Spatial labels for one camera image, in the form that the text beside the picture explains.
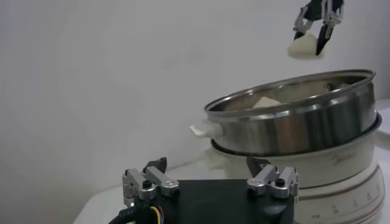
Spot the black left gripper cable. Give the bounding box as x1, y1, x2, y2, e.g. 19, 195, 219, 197
108, 205, 165, 224

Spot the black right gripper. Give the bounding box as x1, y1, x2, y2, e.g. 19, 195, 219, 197
292, 0, 344, 56

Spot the stainless steel steamer basket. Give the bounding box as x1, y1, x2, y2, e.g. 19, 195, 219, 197
190, 69, 377, 156

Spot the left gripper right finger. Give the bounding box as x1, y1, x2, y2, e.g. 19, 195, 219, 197
246, 156, 299, 200

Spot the white electric pot base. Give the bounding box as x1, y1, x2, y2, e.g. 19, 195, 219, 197
207, 112, 386, 224

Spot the white steamed baozi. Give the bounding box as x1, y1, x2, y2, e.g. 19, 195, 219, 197
287, 32, 325, 61
251, 96, 283, 110

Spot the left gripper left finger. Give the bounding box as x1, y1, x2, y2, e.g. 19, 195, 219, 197
121, 156, 180, 208

